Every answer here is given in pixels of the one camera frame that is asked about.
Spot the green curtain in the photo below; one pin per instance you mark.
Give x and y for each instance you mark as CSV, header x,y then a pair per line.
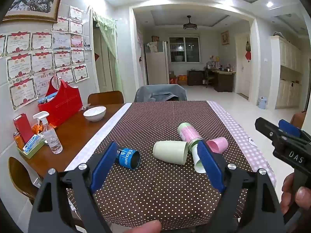
x,y
110,43

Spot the pale green cup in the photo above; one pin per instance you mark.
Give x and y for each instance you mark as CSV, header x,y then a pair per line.
x,y
170,153

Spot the refrigerator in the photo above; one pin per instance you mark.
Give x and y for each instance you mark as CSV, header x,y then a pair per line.
x,y
156,65

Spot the green tray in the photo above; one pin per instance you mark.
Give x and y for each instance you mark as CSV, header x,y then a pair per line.
x,y
36,150

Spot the blue trash bin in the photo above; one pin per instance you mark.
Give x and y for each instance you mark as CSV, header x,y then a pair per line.
x,y
263,103

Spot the orange cardboard box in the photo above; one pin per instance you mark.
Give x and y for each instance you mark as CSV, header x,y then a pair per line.
x,y
182,80

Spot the wall of award certificates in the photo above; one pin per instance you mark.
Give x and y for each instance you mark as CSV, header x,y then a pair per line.
x,y
43,60

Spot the dark desk chair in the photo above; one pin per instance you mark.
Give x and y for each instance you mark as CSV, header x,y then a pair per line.
x,y
209,77

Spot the pink and green cup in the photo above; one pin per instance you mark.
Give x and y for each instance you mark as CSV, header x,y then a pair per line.
x,y
189,132

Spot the window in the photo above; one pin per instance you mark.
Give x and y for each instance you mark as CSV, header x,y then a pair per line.
x,y
184,49

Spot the red hanging ornament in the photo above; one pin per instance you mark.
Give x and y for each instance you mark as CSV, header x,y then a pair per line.
x,y
248,53

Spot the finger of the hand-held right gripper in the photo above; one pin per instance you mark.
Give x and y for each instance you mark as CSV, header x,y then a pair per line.
x,y
267,128
288,127

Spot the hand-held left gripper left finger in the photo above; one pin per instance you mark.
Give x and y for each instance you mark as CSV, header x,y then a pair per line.
x,y
104,166

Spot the blue and white tissue pack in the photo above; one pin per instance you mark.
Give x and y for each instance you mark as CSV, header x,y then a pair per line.
x,y
32,144

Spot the white door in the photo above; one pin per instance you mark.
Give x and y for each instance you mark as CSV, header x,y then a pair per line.
x,y
243,77

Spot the person's right hand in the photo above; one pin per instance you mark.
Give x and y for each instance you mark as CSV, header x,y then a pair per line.
x,y
288,194

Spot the wooden chair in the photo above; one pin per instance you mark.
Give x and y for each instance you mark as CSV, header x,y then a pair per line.
x,y
23,179
297,120
105,98

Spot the red box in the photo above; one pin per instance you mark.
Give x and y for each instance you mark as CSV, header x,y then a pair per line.
x,y
23,127

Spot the white cup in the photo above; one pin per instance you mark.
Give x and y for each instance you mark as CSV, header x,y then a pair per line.
x,y
198,161

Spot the person's left hand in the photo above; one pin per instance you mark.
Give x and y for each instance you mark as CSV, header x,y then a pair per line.
x,y
143,227

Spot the grey jacket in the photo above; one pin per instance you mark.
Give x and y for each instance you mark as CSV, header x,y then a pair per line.
x,y
160,92

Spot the red bag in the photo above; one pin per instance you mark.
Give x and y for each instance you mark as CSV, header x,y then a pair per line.
x,y
63,106

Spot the blue printed cup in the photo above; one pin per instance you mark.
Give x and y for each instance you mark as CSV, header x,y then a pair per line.
x,y
127,157

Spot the clear spray bottle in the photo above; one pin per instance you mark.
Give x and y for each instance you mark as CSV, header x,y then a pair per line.
x,y
52,138

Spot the brown polka dot tablecloth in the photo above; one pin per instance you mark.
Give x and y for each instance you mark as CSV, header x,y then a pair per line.
x,y
158,194
243,138

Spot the wooden table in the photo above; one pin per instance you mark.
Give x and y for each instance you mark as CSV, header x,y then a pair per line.
x,y
80,132

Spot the white bowl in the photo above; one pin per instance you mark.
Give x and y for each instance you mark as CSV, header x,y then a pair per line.
x,y
94,113

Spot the small framed picture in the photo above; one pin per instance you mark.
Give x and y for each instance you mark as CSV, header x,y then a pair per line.
x,y
225,37

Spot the ceiling lamp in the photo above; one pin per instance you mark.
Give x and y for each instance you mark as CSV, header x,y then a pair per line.
x,y
190,25

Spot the dark wooden desk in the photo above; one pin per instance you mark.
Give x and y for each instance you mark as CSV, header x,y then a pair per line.
x,y
223,79

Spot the white cabinet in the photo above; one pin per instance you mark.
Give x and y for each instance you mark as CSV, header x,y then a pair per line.
x,y
289,77

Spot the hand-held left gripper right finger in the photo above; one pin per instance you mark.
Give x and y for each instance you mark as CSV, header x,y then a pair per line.
x,y
211,167

